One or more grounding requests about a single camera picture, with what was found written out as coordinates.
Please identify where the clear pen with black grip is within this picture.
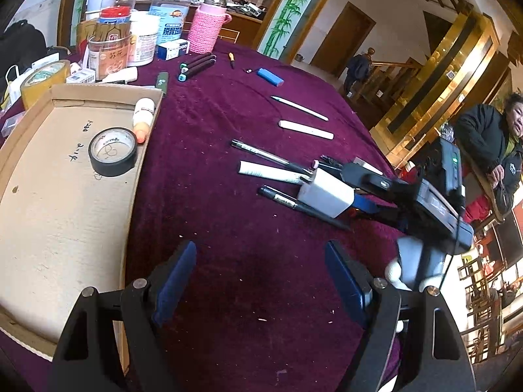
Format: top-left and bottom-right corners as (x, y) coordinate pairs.
(231, 139), (311, 174)

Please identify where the black office chair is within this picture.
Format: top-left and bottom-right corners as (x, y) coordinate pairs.
(0, 20), (47, 78)

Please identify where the black marker pen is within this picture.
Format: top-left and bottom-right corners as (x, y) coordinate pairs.
(257, 186), (352, 231)

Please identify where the white bag with handle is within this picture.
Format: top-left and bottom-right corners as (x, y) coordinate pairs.
(3, 65), (26, 105)

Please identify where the white flat stick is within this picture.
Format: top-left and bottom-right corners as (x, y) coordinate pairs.
(278, 120), (334, 140)

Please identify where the white squeeze tube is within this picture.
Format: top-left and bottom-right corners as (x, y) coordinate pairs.
(101, 66), (139, 84)

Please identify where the white tube pen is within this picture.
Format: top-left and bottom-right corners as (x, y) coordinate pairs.
(239, 160), (311, 184)

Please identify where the wooden door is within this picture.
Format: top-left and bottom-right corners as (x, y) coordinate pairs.
(311, 2), (377, 78)

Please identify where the person's right hand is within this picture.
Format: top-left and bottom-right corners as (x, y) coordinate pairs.
(385, 237), (446, 295)

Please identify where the small blue white box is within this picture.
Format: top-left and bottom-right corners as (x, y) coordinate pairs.
(157, 39), (189, 61)

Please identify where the white charger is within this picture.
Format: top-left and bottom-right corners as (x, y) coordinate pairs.
(297, 168), (355, 219)

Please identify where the blue lighter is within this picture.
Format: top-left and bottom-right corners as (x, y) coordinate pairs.
(257, 68), (284, 87)

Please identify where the gold panelled staircase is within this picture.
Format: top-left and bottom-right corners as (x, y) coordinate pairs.
(370, 10), (513, 168)

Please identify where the black tape roll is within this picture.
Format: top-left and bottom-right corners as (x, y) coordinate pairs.
(88, 127), (139, 178)

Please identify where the blue label clear jar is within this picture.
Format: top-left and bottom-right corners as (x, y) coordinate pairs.
(148, 0), (193, 45)

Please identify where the cardboard tray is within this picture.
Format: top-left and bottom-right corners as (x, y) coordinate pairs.
(0, 84), (164, 360)

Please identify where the wooden chair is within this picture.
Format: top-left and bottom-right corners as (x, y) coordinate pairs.
(458, 253), (505, 364)

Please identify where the bamboo painted panel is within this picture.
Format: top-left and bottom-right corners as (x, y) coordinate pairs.
(261, 0), (323, 56)
(75, 0), (93, 45)

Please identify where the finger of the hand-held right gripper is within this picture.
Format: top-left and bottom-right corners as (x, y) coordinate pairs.
(341, 162), (400, 197)
(352, 194), (404, 230)

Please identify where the silver white power adapter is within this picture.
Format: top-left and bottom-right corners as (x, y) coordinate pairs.
(352, 156), (384, 176)

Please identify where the pink knit covered bottle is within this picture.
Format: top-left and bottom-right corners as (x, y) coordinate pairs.
(187, 0), (232, 55)

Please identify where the white pen with teal tip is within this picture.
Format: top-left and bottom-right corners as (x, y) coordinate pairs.
(271, 96), (329, 122)

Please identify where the white glue bottle orange cap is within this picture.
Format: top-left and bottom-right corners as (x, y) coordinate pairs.
(132, 98), (156, 144)

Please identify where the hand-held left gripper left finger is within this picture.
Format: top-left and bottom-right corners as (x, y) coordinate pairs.
(47, 240), (197, 392)

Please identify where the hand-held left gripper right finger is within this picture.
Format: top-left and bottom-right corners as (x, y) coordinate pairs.
(325, 240), (478, 392)

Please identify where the white plastic jar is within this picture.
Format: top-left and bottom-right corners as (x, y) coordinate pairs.
(127, 11), (161, 67)

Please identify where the yellow tape roll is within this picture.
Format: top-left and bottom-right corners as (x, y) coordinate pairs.
(20, 60), (71, 110)

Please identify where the red lid clear jar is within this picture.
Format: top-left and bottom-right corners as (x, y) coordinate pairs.
(88, 7), (132, 80)

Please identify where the brown printed box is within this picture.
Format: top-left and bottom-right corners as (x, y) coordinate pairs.
(77, 20), (99, 52)

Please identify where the black marker with teal cap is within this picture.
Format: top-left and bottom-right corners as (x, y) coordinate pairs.
(177, 59), (216, 82)
(180, 52), (214, 71)

